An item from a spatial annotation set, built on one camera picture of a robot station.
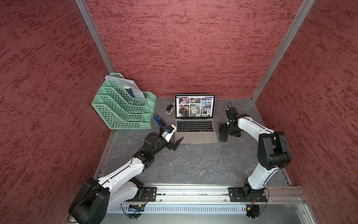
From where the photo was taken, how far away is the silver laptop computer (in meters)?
0.99

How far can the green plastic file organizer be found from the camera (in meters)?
0.89

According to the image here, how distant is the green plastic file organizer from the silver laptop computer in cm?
23
